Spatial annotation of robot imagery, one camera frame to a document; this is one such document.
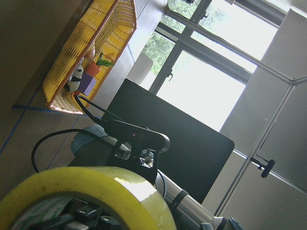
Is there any toy carrot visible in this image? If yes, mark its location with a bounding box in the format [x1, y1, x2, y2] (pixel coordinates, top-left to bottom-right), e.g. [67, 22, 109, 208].
[73, 52, 115, 98]

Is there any black clamp on frame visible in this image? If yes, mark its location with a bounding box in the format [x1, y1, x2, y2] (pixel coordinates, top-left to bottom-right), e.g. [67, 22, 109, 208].
[250, 158, 276, 178]

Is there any purple foam block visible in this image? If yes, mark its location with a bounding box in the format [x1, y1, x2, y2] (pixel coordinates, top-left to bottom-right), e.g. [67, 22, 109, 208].
[77, 73, 96, 96]

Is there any black camera cable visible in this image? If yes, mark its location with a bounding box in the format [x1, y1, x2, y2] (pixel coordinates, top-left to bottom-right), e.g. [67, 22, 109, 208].
[31, 94, 125, 173]

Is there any toy panda figure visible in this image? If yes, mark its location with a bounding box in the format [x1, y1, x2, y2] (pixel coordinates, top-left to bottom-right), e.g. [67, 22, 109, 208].
[64, 65, 83, 92]

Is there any toy croissant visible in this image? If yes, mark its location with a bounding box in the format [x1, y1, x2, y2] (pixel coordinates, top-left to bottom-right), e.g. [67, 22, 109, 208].
[83, 45, 95, 59]

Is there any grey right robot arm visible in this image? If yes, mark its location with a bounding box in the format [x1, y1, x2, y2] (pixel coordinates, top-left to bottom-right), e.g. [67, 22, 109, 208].
[71, 121, 227, 230]

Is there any yellow tape roll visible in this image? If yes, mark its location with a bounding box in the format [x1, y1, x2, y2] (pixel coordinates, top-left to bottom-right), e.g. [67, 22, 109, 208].
[0, 166, 176, 230]

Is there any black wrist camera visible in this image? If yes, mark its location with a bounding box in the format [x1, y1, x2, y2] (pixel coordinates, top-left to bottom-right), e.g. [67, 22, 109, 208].
[102, 120, 170, 153]

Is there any yellow plastic basket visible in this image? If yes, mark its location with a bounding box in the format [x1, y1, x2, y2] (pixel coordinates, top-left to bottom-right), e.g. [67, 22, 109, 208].
[42, 0, 137, 114]

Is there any black monitor panel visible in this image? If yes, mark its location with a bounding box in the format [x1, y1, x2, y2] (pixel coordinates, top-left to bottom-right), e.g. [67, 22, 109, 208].
[107, 79, 235, 203]

